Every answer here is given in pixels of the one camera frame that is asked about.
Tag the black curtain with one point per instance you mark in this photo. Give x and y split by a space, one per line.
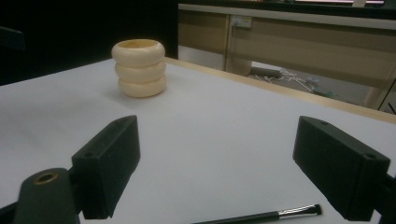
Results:
77 28

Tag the black makeup brush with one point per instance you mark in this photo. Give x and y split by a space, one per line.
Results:
264 215

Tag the white table cover sheet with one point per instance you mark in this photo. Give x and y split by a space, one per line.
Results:
202 124

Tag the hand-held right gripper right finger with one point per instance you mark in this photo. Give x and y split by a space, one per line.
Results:
339 168

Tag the cream ribbed brush holder cup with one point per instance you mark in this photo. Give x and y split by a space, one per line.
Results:
140 71

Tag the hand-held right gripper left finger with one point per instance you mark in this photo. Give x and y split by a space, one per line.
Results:
102 168

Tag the white socket box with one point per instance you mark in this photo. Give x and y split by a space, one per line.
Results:
241 21

